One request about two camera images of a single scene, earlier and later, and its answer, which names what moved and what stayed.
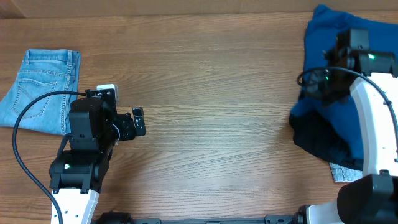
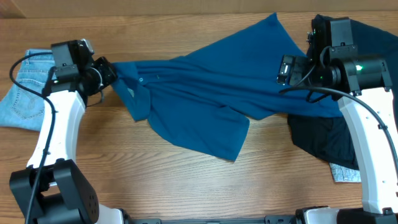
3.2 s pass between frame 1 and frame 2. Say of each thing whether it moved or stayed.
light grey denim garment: stayed
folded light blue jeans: stayed
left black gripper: moved
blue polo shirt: moved
